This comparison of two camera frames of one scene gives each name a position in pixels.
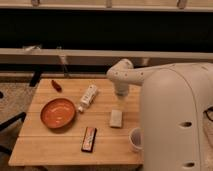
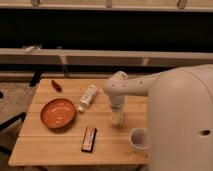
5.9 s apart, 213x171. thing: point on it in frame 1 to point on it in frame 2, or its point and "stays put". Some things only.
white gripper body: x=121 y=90 to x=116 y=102
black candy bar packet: x=89 y=139 stays put
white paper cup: x=135 y=139 stays put
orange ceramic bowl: x=58 y=113 stays put
